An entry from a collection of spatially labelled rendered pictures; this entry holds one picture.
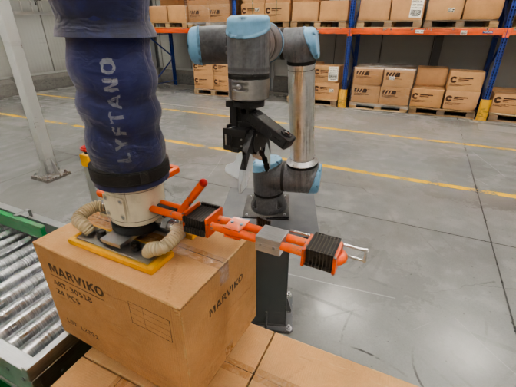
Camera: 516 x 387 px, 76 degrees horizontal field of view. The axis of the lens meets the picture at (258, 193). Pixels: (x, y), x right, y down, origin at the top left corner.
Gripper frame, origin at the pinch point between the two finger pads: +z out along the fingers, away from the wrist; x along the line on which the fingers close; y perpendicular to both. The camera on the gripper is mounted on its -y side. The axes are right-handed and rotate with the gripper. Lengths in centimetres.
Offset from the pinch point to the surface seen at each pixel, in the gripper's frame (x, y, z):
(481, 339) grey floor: -112, -90, 126
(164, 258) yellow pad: 8.9, 25.4, 25.2
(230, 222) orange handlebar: 1.0, 7.4, 12.7
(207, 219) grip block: 4.4, 12.6, 11.5
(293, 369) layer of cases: -9, -10, 73
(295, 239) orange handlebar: -0.5, -10.6, 14.0
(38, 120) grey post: -160, 351, 54
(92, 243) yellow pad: 13, 49, 24
